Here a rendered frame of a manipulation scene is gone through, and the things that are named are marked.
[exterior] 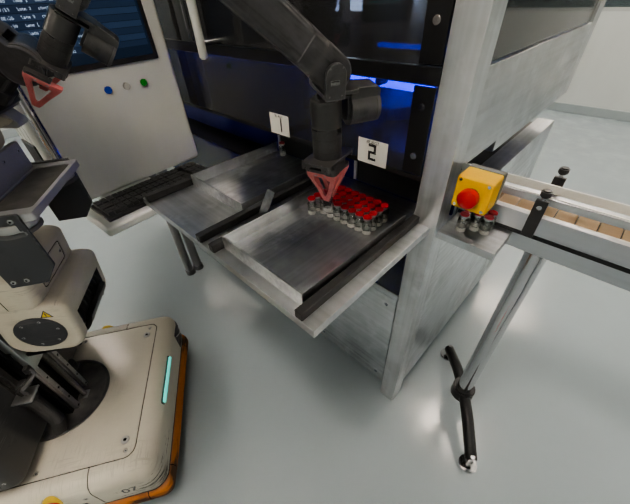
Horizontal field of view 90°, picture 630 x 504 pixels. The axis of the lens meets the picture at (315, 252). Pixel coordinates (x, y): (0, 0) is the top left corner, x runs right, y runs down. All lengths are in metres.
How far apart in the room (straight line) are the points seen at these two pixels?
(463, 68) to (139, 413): 1.29
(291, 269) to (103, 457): 0.87
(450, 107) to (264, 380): 1.27
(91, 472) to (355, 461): 0.84
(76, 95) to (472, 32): 1.07
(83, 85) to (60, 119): 0.12
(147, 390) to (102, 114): 0.94
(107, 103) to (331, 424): 1.40
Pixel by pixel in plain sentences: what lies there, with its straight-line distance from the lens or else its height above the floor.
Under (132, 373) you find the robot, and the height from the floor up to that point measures 0.28.
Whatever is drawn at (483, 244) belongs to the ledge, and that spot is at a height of 0.88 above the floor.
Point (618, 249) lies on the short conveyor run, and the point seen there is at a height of 0.92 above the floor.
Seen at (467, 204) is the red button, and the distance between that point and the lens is 0.69.
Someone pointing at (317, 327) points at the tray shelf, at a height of 0.88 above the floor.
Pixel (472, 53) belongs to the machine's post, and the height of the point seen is 1.24.
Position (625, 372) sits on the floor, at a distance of 1.98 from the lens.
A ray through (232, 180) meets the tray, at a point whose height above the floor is 0.88.
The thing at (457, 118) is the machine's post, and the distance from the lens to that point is 0.69.
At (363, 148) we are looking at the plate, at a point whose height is 1.02.
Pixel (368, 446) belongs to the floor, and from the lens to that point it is 1.41.
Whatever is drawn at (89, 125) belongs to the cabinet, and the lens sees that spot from 1.29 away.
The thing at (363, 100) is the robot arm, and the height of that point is 1.17.
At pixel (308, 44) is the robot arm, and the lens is 0.54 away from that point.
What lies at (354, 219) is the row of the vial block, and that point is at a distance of 0.75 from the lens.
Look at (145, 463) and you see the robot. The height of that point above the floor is 0.27.
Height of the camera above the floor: 1.33
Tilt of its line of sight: 40 degrees down
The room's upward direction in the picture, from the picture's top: 3 degrees counter-clockwise
